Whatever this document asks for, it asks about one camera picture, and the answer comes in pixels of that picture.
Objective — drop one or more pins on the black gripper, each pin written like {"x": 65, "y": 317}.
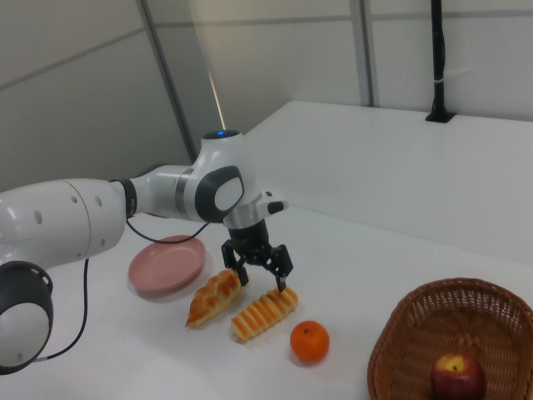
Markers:
{"x": 249, "y": 241}

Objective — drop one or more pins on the striped toy bread roll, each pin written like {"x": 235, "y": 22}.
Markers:
{"x": 262, "y": 314}

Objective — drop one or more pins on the braided golden toy bread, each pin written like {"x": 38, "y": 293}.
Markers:
{"x": 212, "y": 298}

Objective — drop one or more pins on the orange toy mandarin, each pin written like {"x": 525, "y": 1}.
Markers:
{"x": 310, "y": 341}

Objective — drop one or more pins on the red toy apple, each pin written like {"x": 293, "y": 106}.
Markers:
{"x": 458, "y": 379}

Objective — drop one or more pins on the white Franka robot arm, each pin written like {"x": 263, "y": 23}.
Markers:
{"x": 62, "y": 221}

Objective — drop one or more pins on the pink plate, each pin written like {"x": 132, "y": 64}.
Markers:
{"x": 158, "y": 275}

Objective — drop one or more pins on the brown woven basket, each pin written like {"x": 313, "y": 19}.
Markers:
{"x": 416, "y": 333}

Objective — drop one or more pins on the black pole with base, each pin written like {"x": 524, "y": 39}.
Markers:
{"x": 437, "y": 62}

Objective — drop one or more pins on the grey partition post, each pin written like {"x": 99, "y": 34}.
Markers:
{"x": 166, "y": 75}
{"x": 368, "y": 50}

